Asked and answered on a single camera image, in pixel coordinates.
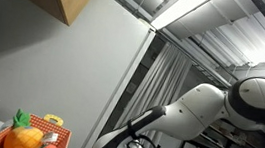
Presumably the wicker basket red checked lining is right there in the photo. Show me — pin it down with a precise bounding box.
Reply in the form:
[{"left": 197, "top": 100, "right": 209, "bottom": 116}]
[{"left": 0, "top": 109, "right": 75, "bottom": 148}]

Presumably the yellow toy ring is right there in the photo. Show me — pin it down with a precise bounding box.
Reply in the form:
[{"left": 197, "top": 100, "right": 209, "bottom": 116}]
[{"left": 42, "top": 112, "right": 65, "bottom": 128}]

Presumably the white plush tag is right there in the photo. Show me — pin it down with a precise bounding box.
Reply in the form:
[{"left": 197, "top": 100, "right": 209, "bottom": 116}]
[{"left": 40, "top": 130, "right": 60, "bottom": 145}]

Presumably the long ceiling light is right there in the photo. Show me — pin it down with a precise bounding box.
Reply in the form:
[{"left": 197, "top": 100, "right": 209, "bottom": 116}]
[{"left": 149, "top": 0, "right": 220, "bottom": 37}]

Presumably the pineapple plush toy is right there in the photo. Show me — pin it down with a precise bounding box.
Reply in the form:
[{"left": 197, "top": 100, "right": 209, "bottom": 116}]
[{"left": 2, "top": 107, "right": 48, "bottom": 148}]

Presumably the grey curtain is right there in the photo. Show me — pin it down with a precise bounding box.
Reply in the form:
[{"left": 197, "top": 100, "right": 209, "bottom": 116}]
[{"left": 100, "top": 36, "right": 195, "bottom": 148}]

